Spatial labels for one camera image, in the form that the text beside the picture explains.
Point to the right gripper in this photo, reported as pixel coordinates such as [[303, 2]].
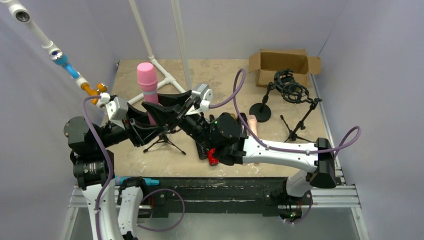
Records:
[[182, 112]]

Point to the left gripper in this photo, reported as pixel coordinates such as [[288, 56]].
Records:
[[131, 127]]

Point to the tripod mic stand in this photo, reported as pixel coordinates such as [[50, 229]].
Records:
[[297, 94], [164, 139]]

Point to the blue microphone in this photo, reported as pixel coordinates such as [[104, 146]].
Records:
[[149, 181]]

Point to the black glitter microphone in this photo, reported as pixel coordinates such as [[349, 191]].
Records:
[[202, 153]]

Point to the red glitter microphone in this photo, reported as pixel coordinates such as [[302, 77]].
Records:
[[211, 159]]

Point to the peach pink microphone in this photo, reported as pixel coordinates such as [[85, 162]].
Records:
[[252, 124]]

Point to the cardboard box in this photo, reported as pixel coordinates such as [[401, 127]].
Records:
[[267, 62]]

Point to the round base mic stand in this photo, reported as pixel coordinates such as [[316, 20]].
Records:
[[261, 111]]

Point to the black orange-tipped microphone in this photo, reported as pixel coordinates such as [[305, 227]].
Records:
[[243, 119]]

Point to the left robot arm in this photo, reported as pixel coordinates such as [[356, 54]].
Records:
[[113, 212]]

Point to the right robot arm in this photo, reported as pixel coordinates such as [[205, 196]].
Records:
[[226, 137]]

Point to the overhead pipe with fittings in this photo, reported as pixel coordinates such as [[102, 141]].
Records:
[[22, 15]]

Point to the white PVC pipe frame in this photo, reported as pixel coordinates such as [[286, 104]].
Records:
[[168, 79]]

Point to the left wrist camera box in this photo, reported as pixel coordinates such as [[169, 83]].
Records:
[[115, 108]]

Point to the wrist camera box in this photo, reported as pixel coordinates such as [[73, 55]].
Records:
[[115, 108], [202, 95]]

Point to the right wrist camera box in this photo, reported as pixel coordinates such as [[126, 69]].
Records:
[[202, 95]]

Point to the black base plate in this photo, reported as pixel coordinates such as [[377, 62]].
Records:
[[223, 195]]

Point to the aluminium rail frame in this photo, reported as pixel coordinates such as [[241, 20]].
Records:
[[341, 196]]

